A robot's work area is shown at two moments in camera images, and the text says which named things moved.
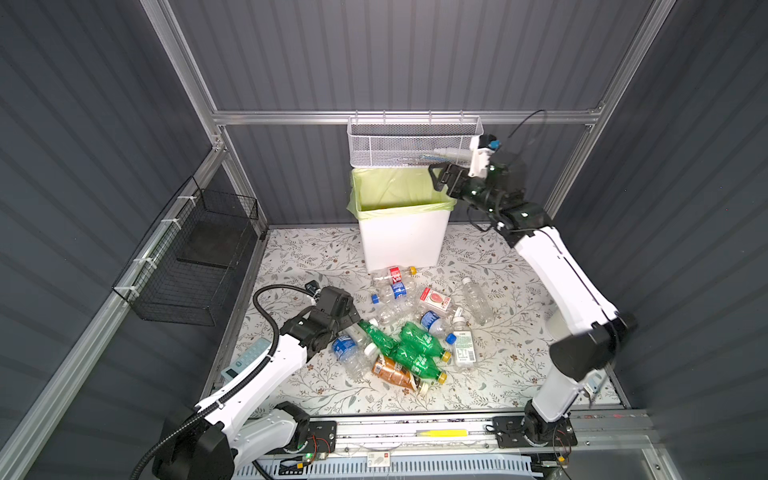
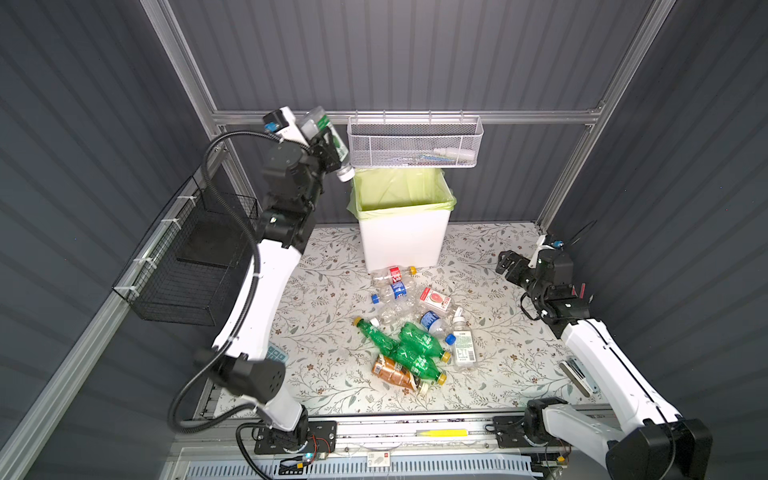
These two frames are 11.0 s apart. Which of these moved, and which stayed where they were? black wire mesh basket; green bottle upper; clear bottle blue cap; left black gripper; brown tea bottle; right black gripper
Moved: left black gripper; right black gripper
Stayed: black wire mesh basket; clear bottle blue cap; green bottle upper; brown tea bottle
